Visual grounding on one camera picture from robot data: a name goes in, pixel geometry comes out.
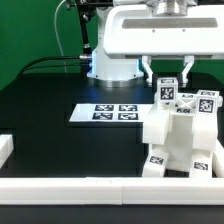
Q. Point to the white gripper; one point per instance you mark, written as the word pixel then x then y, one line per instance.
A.
pixel 132 30

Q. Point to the small white tagged nut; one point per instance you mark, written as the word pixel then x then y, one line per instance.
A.
pixel 167 89

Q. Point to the small white tagged cube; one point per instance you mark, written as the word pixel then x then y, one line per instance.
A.
pixel 207 102

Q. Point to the white chair seat part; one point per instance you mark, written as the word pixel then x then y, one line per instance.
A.
pixel 179 140

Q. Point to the white marker sheet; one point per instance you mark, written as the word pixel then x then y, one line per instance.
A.
pixel 110 112

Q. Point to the white right fence bar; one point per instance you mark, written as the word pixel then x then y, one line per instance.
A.
pixel 218 160

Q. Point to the white fence bar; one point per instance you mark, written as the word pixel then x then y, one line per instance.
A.
pixel 218 160
pixel 111 191
pixel 6 148

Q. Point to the white front fence bar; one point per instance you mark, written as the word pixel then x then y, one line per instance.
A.
pixel 111 191

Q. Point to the white left fence bar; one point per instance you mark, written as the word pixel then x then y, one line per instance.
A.
pixel 6 148

